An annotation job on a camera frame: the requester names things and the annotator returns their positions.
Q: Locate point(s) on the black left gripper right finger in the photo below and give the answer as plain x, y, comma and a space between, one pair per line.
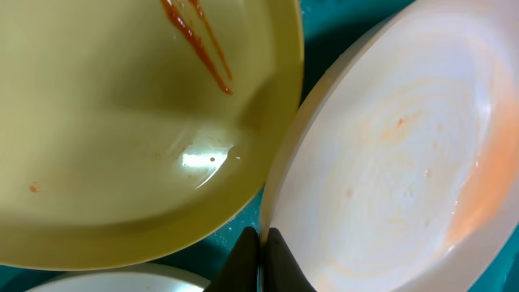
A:
281, 272

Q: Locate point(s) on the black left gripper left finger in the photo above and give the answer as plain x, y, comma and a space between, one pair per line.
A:
240, 271

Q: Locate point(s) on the white plate with sauce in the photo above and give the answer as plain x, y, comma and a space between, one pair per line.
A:
400, 169

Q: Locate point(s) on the yellow-green plate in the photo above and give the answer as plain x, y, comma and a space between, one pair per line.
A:
132, 129

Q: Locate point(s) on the white front plate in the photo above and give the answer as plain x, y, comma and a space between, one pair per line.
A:
147, 277

